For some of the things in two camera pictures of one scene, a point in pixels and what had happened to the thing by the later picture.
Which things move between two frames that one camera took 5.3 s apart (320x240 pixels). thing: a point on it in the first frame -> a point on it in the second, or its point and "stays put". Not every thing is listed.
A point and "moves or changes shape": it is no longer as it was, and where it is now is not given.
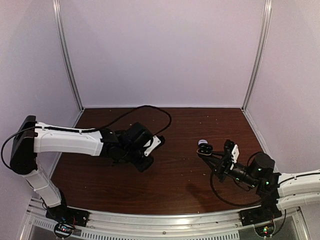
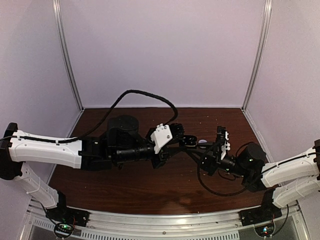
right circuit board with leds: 264,231 stays put
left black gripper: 141,167 -> 165,154
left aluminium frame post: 57,17 stays put
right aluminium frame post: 267,14 stays put
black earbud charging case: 205,149 moves or changes shape
